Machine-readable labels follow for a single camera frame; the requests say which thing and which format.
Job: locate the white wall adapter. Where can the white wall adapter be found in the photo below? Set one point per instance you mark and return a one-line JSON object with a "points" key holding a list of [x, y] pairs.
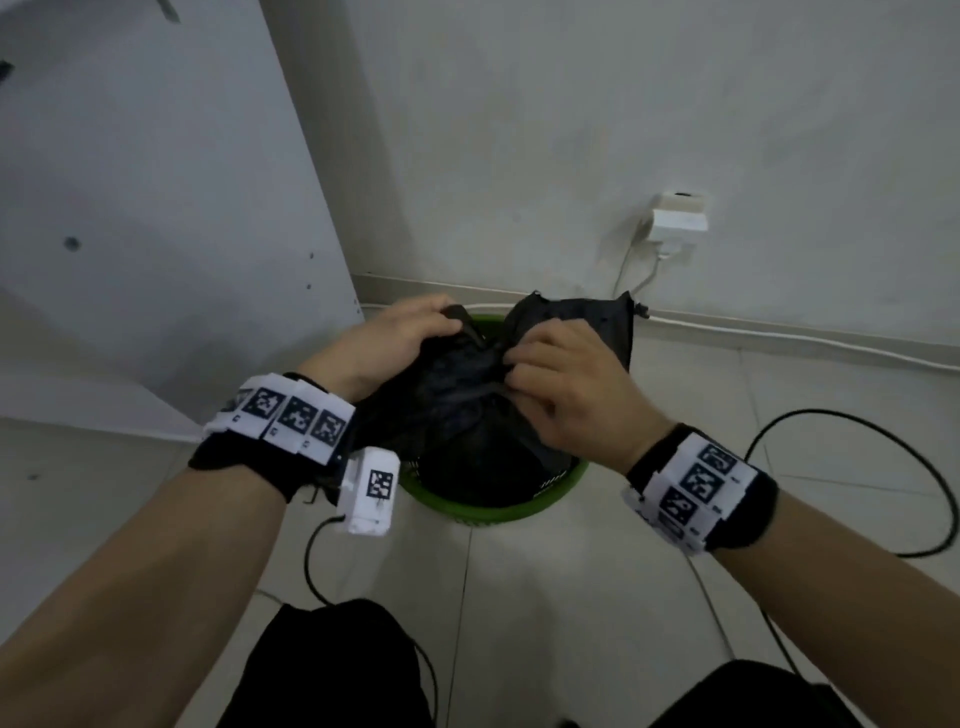
{"points": [[679, 217]]}

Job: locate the white desk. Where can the white desk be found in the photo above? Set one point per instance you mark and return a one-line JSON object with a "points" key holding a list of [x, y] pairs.
{"points": [[165, 210]]}

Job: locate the person's left hand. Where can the person's left hand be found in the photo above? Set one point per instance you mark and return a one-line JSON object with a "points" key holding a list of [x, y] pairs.
{"points": [[375, 349]]}

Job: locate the new black bin liner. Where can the new black bin liner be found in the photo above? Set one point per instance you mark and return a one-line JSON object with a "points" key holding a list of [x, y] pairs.
{"points": [[457, 420]]}

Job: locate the green plastic waste basket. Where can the green plastic waste basket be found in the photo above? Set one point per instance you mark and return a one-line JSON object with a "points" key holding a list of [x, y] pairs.
{"points": [[480, 514]]}

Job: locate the black wristband with marker tags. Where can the black wristband with marker tags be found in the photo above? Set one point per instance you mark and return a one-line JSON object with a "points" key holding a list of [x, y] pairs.
{"points": [[705, 487], [285, 420]]}

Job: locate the person's left forearm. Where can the person's left forearm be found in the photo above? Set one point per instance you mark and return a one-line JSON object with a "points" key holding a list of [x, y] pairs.
{"points": [[135, 585]]}

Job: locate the person's right hand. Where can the person's right hand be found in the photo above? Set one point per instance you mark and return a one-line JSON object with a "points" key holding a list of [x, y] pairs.
{"points": [[592, 397]]}

